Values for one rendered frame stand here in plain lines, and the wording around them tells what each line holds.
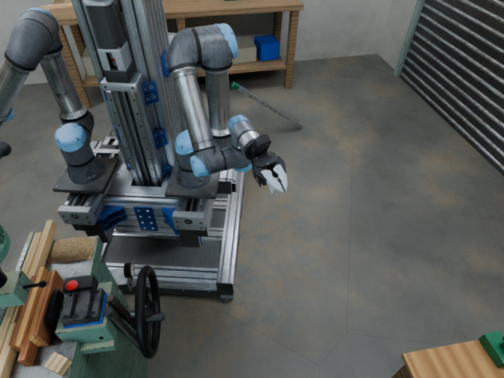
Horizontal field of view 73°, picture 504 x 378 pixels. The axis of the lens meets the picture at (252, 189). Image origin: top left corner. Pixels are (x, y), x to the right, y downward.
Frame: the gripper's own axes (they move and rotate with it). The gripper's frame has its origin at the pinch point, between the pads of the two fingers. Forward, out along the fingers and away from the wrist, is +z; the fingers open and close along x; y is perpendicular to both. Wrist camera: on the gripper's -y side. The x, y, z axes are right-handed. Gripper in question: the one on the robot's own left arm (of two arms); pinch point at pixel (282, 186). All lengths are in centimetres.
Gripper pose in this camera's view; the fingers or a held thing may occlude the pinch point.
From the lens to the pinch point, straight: 94.0
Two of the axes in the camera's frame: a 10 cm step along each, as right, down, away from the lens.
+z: 3.9, 6.6, -6.4
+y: 1.1, 6.5, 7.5
